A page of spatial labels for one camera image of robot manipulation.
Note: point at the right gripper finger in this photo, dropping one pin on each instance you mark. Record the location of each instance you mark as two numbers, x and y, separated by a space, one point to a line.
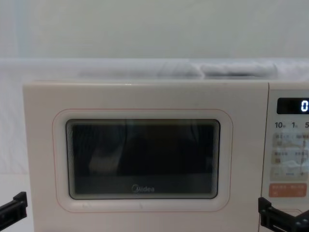
277 220

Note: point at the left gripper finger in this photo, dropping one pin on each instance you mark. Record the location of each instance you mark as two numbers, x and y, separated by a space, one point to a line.
17 207

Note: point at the white table cloth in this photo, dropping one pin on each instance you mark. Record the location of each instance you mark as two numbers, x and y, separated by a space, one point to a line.
9 183

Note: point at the oven control panel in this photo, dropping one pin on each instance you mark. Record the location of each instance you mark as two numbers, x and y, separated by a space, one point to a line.
287 149

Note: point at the cream microwave oven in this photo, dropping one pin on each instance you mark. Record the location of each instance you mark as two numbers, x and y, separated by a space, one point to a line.
149 99

